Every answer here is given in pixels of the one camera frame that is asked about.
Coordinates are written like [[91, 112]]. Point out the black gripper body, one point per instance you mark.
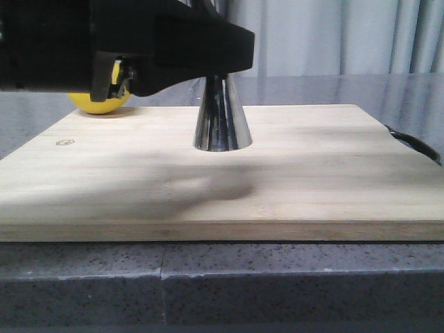
[[70, 46]]

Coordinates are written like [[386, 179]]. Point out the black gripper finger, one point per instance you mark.
[[180, 43]]

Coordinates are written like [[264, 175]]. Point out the steel double jigger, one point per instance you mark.
[[221, 125]]

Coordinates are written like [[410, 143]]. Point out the yellow lemon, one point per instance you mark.
[[83, 101]]

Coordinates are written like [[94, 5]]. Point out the grey curtain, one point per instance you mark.
[[329, 37]]

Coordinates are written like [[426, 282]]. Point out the bamboo cutting board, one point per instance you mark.
[[312, 173]]

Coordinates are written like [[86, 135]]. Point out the black cutting board handle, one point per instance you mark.
[[416, 144]]

